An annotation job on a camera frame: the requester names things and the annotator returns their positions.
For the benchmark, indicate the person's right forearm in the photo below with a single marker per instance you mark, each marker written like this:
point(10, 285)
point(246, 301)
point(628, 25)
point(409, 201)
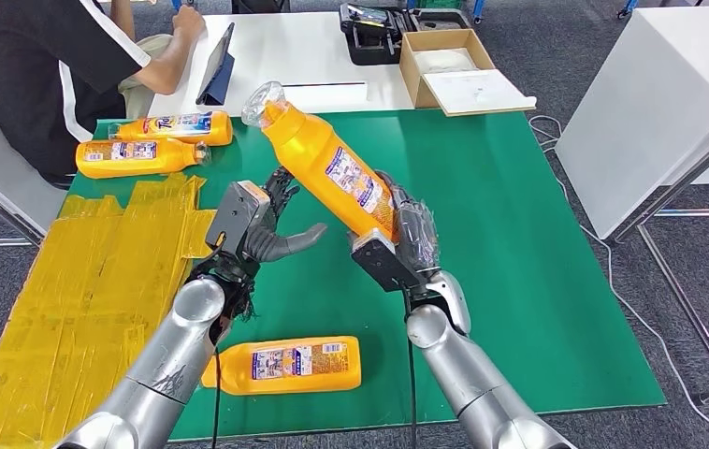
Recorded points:
point(168, 67)

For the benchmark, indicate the tablet in dark folding case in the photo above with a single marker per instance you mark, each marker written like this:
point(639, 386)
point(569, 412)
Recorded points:
point(214, 67)

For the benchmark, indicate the green table mat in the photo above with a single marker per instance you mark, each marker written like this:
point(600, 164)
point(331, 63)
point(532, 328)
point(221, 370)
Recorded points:
point(503, 248)

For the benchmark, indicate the person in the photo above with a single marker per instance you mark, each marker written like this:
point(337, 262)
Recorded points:
point(20, 80)

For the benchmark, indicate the white table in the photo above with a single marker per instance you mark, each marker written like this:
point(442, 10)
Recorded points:
point(639, 111)

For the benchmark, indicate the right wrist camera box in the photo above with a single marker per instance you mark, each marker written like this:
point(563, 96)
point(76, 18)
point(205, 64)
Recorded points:
point(382, 260)

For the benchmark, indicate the yellow taped cardboard sheet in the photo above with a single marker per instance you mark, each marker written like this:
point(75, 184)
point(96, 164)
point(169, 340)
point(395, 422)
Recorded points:
point(69, 322)

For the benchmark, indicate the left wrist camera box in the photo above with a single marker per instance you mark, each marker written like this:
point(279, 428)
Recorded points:
point(233, 214)

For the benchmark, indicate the white desk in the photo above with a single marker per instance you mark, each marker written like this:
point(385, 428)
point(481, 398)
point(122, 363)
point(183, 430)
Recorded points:
point(299, 56)

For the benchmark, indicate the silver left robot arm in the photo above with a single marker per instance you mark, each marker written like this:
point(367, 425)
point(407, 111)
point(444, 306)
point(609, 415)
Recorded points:
point(175, 365)

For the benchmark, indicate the orange Tide detergent bottle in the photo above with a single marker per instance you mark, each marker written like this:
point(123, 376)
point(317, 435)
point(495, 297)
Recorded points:
point(221, 129)
point(342, 375)
point(305, 149)
point(175, 155)

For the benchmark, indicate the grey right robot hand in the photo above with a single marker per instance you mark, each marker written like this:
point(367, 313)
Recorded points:
point(416, 235)

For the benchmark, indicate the person's right hand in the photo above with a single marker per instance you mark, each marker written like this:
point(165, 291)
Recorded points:
point(190, 23)

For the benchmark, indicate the flat white box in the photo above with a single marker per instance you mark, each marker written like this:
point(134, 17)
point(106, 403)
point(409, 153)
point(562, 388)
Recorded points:
point(329, 98)

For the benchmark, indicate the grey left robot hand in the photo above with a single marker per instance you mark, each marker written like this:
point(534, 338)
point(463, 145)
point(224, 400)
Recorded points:
point(274, 245)

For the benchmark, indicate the green plastic crate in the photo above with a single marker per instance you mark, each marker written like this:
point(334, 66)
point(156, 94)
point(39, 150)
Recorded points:
point(441, 4)

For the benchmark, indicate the black chair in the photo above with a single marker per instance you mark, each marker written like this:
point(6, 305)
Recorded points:
point(261, 5)

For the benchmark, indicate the black tool case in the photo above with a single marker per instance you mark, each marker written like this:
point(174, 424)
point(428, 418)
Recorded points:
point(373, 37)

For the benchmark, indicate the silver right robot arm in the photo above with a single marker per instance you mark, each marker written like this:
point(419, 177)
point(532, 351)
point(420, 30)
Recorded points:
point(472, 384)

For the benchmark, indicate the open cardboard box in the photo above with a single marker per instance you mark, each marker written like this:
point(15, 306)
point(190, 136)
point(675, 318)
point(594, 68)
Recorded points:
point(481, 93)

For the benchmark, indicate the white foam insert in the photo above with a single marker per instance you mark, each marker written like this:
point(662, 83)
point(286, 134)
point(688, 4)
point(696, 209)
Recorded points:
point(446, 61)

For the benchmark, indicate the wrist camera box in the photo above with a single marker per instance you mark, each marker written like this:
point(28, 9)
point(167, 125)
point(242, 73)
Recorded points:
point(233, 214)
point(382, 260)

